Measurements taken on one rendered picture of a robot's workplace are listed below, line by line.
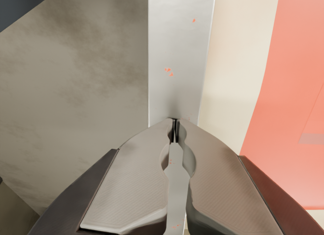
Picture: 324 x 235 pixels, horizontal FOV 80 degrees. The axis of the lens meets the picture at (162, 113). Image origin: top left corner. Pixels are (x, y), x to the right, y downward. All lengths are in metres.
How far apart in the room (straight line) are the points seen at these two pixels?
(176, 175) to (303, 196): 0.16
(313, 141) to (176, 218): 0.15
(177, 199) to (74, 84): 1.83
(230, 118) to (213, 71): 0.05
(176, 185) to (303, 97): 0.13
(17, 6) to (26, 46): 1.57
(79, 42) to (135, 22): 0.47
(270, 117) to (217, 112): 0.05
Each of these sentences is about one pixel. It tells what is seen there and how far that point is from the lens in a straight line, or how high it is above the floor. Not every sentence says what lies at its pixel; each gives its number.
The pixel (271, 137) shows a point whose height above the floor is 1.25.
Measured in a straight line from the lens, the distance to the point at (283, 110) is 0.20.
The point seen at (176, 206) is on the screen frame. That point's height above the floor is 1.31.
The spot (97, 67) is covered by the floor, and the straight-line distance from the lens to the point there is 1.76.
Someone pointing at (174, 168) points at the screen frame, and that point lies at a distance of 0.17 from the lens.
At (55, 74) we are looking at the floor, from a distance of 1.98.
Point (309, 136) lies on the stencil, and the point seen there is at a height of 1.25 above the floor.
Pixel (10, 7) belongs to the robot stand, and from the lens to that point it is 0.35.
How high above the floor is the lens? 1.37
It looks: 43 degrees down
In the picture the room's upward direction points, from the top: 176 degrees counter-clockwise
